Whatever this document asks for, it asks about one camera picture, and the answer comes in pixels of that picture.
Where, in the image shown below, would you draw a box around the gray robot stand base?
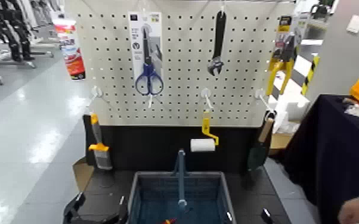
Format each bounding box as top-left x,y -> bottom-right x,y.
0,57 -> 37,70

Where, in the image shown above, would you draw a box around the yellow handled white paint roller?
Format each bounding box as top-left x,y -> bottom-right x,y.
190,110 -> 220,153

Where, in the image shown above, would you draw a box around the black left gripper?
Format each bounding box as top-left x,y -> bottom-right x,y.
63,191 -> 129,224

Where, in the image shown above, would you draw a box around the red white glue tube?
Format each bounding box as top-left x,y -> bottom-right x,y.
53,18 -> 86,80

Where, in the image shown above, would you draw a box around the black background robot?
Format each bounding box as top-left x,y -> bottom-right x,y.
0,0 -> 36,62

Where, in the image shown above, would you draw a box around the white styrofoam blocks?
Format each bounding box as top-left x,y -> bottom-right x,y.
267,91 -> 311,133

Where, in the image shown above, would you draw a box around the white wall plate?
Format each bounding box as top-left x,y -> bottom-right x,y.
346,14 -> 359,34

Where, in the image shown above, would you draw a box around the black adjustable wrench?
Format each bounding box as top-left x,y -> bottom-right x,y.
206,10 -> 227,77

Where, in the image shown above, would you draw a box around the yellow pliers on package card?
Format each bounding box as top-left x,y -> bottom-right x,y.
265,15 -> 302,96

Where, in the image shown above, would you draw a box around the black back panel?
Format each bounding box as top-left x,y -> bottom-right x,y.
83,114 -> 276,175

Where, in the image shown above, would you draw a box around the blue scissors on package card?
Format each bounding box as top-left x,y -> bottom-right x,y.
128,11 -> 165,96

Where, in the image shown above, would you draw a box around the person's bare hand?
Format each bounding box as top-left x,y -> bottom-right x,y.
337,197 -> 359,224

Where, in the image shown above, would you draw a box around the white perforated pegboard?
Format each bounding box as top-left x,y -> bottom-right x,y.
64,0 -> 296,127

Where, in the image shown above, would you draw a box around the brown cardboard box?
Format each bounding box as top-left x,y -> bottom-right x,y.
268,132 -> 295,155

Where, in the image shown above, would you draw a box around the yellow black striped post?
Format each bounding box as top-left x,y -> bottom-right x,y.
301,54 -> 320,96

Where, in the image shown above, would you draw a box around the scraper with yellow guard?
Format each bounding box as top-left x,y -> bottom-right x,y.
87,113 -> 113,171

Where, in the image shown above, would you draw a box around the wooden handled dark trowel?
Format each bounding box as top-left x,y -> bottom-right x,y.
246,116 -> 276,172

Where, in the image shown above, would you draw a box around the dark blue cloth covered table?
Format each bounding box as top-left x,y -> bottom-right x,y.
281,94 -> 359,224

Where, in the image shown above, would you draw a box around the blue plastic crate with handle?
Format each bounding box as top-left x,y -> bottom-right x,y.
126,148 -> 238,224

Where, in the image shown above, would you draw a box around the black object on shelf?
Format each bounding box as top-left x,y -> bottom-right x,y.
310,0 -> 337,20

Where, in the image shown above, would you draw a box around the brown cardboard flap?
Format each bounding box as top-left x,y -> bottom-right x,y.
72,156 -> 95,192

